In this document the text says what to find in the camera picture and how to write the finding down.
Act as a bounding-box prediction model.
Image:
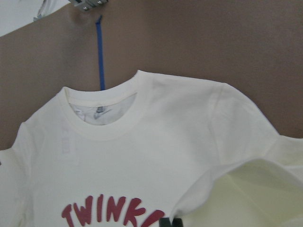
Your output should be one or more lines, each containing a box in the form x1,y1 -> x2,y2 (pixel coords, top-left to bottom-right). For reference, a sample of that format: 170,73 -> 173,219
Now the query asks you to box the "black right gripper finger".
159,210 -> 183,227

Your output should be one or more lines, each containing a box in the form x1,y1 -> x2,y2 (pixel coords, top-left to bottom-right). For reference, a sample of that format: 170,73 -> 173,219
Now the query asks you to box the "grey aluminium frame post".
69,0 -> 108,11

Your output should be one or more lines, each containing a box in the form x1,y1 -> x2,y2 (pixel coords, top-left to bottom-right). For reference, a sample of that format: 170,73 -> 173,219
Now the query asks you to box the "cream long-sleeve cat shirt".
0,71 -> 303,227

